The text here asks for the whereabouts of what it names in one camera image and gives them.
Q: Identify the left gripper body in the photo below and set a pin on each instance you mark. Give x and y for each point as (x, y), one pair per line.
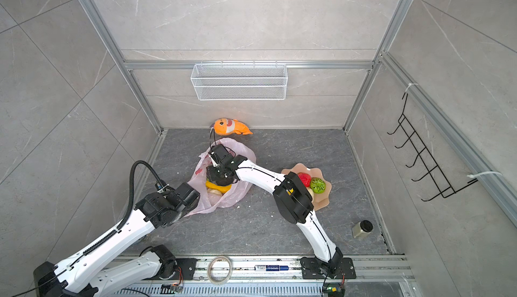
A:
(182, 214)

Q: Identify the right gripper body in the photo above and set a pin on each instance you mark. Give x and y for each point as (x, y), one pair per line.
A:
(218, 174)

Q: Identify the pink plastic bag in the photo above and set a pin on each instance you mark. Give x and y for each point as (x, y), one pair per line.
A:
(209, 202)

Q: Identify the red fruit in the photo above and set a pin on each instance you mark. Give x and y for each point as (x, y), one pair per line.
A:
(305, 178)

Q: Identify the green fruit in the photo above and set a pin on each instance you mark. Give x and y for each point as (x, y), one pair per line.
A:
(318, 185)

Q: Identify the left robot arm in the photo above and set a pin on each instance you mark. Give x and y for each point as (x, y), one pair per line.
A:
(86, 273)

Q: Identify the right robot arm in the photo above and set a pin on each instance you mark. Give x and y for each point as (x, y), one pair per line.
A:
(293, 201)

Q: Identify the banana in bag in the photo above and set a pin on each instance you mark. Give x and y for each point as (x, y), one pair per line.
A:
(216, 189)

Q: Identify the orange fish plush toy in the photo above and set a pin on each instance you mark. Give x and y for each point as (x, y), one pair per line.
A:
(226, 127)

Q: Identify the roll of clear tape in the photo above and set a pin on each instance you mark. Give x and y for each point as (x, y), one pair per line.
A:
(220, 270)

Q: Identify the blue marker pen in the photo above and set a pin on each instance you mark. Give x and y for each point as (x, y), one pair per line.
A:
(269, 268)

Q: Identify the pink shell-shaped plate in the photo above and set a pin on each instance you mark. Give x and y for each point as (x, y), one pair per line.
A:
(318, 200)

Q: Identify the small metal can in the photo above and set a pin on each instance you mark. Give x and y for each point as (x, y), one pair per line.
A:
(362, 229)

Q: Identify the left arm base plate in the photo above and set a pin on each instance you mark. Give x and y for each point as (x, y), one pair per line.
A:
(180, 268)

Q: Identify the white wire mesh basket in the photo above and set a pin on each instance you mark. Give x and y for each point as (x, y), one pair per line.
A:
(239, 81)

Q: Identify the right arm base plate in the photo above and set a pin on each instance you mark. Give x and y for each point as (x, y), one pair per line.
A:
(312, 268)

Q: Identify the black wire hook rack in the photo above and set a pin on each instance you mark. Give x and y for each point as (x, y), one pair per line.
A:
(424, 157)

